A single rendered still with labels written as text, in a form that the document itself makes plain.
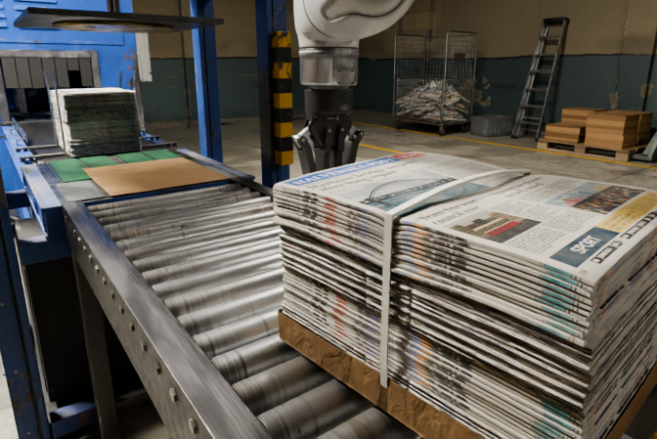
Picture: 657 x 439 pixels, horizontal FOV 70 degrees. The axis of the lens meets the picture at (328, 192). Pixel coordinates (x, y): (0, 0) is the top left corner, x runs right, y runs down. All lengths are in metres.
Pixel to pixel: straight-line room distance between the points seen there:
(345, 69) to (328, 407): 0.45
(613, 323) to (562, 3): 8.22
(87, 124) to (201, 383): 1.71
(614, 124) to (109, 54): 5.77
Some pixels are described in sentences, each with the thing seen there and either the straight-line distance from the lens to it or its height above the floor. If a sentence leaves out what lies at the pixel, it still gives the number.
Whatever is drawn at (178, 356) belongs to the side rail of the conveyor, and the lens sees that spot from 0.68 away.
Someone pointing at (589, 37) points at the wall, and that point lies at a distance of 8.32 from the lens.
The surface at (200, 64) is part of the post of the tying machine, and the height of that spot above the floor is 1.17.
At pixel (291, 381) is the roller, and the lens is 0.62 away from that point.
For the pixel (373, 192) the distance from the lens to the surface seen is 0.53.
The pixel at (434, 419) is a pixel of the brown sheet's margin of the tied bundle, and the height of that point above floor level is 0.84.
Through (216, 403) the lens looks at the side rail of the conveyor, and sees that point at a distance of 0.59.
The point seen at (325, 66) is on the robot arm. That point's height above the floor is 1.17.
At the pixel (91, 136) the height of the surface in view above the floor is 0.88.
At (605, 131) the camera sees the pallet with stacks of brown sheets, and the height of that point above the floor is 0.35.
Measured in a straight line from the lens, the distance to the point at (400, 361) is 0.52.
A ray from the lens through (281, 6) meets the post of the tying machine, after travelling 1.70.
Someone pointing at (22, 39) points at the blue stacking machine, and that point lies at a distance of 3.77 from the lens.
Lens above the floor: 1.17
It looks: 15 degrees down
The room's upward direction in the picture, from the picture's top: straight up
